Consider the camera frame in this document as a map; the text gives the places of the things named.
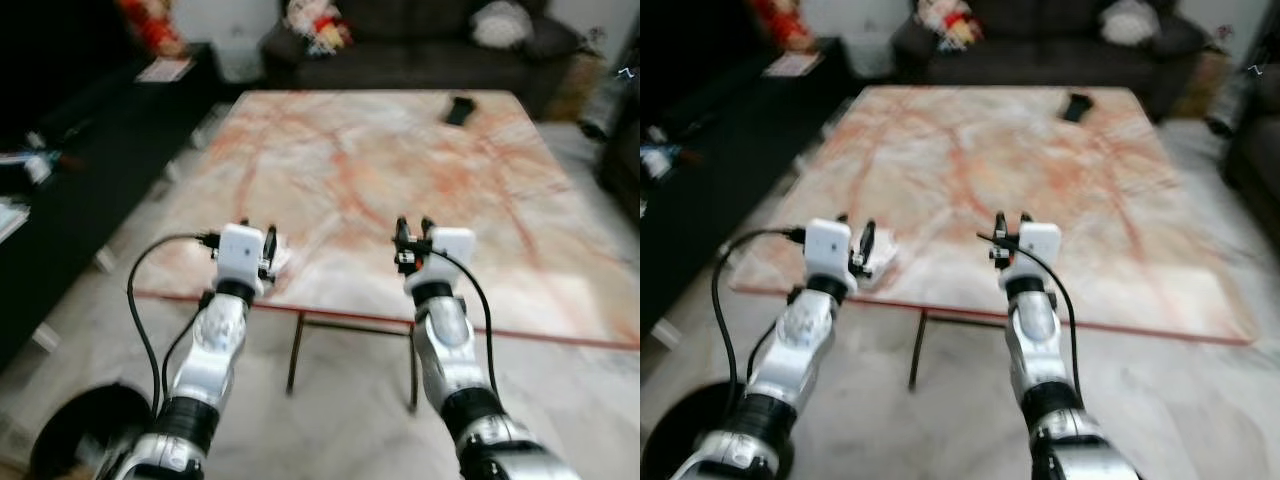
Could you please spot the colourful patterned cushion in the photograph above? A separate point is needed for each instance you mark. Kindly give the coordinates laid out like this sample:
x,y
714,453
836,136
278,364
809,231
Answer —
x,y
316,26
946,22

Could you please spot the black remote control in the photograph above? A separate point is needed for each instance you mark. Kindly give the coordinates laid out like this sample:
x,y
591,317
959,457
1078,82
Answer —
x,y
460,111
1077,106

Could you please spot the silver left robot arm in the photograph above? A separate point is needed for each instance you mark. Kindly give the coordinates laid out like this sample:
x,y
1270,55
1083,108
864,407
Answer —
x,y
215,345
800,340

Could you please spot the black low cabinet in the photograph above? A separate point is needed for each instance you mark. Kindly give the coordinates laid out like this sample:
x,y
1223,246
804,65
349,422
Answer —
x,y
720,150
100,170

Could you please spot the red plush toy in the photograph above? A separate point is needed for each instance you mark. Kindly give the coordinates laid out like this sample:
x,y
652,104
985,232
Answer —
x,y
780,22
150,25

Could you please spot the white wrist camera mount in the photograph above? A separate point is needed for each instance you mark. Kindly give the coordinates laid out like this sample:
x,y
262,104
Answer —
x,y
452,248
241,255
826,250
1040,243

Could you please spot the orange marble coffee table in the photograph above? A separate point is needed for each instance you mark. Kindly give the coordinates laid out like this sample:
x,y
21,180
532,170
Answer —
x,y
1010,185
400,190

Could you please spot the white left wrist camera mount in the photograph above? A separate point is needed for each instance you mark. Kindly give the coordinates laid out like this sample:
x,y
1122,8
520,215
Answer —
x,y
826,250
241,255

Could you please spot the small white blue clutter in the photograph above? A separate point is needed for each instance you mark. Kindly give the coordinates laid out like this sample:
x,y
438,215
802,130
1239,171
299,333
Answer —
x,y
38,162
662,155

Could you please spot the black round rubbish bin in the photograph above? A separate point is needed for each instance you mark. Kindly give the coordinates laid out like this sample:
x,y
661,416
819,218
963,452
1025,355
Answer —
x,y
675,435
85,430

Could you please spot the grey cylindrical object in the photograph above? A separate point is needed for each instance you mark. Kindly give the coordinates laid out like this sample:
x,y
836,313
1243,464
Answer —
x,y
600,105

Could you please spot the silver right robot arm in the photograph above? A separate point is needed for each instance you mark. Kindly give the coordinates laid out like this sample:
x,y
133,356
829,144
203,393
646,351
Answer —
x,y
1040,335
450,340

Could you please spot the white fluffy cushion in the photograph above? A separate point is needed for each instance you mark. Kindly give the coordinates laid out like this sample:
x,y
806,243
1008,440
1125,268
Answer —
x,y
1130,22
502,25

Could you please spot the dark grey sofa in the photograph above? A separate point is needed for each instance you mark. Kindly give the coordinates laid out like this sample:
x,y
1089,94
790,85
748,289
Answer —
x,y
420,45
1040,45

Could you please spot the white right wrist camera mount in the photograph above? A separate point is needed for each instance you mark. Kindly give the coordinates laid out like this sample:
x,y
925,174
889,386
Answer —
x,y
1040,243
452,248

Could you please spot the flat pale book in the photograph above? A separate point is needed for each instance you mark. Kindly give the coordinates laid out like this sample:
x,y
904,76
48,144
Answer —
x,y
164,69
793,64

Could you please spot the white printed paper trash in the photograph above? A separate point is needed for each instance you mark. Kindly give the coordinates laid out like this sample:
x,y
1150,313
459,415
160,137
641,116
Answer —
x,y
283,258
882,262

